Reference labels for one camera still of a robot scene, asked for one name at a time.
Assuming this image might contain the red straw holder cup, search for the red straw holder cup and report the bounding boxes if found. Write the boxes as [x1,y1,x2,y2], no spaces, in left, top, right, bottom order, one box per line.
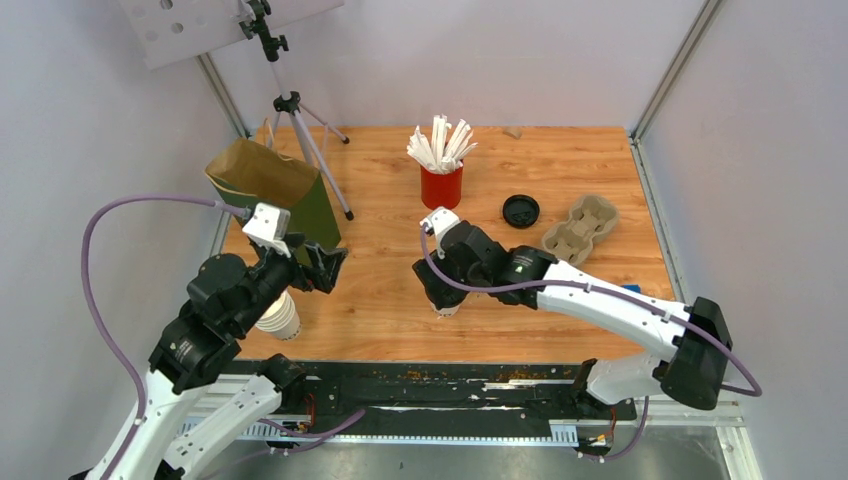
[420,167,464,210]

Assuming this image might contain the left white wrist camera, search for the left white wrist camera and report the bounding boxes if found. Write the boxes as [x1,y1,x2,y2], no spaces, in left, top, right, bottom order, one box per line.
[242,202,291,257]

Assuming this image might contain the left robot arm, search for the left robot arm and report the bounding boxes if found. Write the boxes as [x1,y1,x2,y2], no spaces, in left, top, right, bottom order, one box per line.
[77,236,348,479]

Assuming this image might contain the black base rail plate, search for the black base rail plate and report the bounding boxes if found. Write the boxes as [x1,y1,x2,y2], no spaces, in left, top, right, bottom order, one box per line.
[275,361,641,438]

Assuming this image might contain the white paper coffee cup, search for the white paper coffee cup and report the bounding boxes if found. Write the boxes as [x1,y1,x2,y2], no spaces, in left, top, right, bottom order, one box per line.
[430,303,461,317]

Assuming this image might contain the cardboard cup carrier tray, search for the cardboard cup carrier tray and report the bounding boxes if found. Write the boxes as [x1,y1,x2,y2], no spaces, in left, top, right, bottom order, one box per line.
[541,194,620,267]

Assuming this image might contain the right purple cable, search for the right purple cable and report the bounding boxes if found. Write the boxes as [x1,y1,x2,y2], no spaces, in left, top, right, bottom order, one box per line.
[419,225,763,463]

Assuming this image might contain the stack of white cups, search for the stack of white cups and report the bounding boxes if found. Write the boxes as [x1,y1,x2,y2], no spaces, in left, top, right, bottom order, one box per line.
[255,291,301,341]

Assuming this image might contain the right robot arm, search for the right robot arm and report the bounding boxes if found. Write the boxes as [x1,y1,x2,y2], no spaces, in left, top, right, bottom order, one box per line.
[413,210,733,418]

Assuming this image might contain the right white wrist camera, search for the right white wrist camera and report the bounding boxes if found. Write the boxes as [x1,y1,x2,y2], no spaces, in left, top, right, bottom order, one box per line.
[419,207,461,258]

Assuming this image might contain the white wrapped straws bundle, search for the white wrapped straws bundle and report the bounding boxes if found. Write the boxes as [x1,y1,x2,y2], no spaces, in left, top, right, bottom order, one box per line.
[406,114,477,175]

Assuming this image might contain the green paper bag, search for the green paper bag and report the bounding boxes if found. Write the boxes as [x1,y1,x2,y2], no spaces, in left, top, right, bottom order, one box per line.
[204,138,341,250]

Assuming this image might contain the white perforated board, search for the white perforated board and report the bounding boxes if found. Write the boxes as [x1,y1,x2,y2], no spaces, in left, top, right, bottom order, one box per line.
[117,0,346,72]

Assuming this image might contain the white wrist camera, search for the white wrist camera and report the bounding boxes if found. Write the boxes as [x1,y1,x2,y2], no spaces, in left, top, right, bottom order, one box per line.
[419,207,461,258]
[242,202,291,257]

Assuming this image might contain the silver camera tripod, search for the silver camera tripod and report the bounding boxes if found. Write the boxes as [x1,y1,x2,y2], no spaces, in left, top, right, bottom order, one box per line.
[239,0,355,221]

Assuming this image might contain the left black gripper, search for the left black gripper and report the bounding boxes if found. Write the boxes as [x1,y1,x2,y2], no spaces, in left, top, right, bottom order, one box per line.
[233,231,351,333]

